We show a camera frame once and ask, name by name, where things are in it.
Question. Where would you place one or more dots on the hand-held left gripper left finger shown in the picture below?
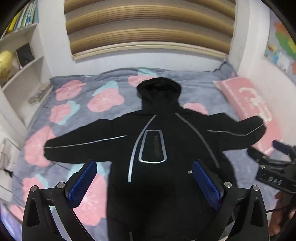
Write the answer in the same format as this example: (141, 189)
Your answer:
(83, 182)

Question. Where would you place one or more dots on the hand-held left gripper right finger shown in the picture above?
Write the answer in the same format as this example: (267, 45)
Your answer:
(205, 186)

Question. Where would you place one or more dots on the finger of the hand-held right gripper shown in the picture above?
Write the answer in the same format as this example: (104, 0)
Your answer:
(280, 146)
(261, 157)

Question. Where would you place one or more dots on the black hooded jacket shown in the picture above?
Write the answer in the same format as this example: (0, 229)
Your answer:
(166, 129)

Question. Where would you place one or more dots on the person's right hand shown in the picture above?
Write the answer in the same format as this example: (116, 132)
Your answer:
(276, 222)

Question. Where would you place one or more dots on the pink patterned pillow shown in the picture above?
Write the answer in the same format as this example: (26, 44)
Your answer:
(240, 97)

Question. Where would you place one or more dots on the grey floral blanket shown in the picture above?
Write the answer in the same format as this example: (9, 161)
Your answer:
(76, 115)

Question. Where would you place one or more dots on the grey pillow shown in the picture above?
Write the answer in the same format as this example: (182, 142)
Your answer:
(225, 68)

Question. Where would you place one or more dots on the small stack of books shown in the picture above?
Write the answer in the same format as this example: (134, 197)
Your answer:
(39, 95)

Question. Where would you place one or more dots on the white bookshelf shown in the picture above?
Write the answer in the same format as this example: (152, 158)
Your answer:
(30, 69)

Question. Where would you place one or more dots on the black framed board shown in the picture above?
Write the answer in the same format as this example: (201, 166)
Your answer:
(24, 55)

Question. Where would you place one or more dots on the golden globe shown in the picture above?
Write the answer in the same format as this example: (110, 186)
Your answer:
(5, 63)

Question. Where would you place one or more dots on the striped window blind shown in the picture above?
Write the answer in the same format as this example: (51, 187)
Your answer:
(150, 23)

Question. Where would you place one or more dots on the row of colourful books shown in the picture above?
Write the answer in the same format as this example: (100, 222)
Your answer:
(23, 16)

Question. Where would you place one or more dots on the colourful wall poster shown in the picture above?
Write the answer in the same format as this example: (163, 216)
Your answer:
(282, 46)

